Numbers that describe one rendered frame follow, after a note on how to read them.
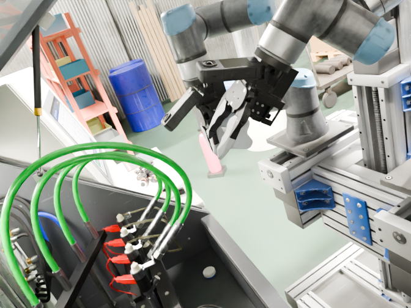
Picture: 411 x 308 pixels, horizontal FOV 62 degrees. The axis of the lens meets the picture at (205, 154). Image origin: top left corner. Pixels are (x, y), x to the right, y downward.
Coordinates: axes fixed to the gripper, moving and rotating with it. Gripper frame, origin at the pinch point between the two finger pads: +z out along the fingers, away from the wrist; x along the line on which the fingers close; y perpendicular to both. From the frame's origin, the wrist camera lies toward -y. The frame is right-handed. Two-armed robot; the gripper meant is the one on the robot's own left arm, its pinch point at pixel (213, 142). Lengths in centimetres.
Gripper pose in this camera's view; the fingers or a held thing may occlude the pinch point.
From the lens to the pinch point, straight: 68.8
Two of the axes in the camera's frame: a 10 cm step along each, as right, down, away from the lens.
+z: -4.5, 7.9, 4.1
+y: 8.6, 2.7, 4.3
